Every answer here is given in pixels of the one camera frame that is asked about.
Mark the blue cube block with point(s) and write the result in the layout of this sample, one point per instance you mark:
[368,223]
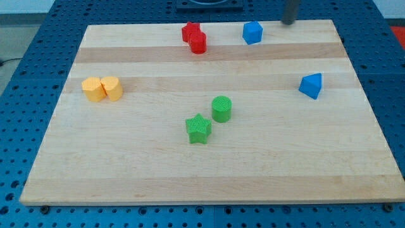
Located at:
[252,32]

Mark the red cylinder block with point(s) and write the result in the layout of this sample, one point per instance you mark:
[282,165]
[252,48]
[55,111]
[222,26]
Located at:
[197,42]

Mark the red star block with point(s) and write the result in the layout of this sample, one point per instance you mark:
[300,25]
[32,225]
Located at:
[188,29]

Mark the yellow hexagon block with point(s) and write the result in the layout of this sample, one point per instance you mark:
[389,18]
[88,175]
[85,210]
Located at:
[93,89]

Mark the green star block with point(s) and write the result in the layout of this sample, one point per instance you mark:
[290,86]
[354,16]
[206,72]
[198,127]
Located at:
[198,129]

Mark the blue triangular block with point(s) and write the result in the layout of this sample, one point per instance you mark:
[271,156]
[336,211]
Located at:
[311,85]

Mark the wooden board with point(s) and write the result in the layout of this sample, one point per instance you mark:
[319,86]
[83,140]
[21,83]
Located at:
[279,147]

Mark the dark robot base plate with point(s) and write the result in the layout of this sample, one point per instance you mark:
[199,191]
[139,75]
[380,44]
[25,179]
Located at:
[188,5]

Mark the green cylinder block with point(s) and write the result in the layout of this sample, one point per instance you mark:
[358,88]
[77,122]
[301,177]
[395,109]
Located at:
[221,109]

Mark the yellow heart block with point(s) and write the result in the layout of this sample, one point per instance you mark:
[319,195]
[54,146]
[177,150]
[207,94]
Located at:
[113,88]

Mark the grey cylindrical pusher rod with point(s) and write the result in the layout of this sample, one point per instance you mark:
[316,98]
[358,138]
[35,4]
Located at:
[290,11]

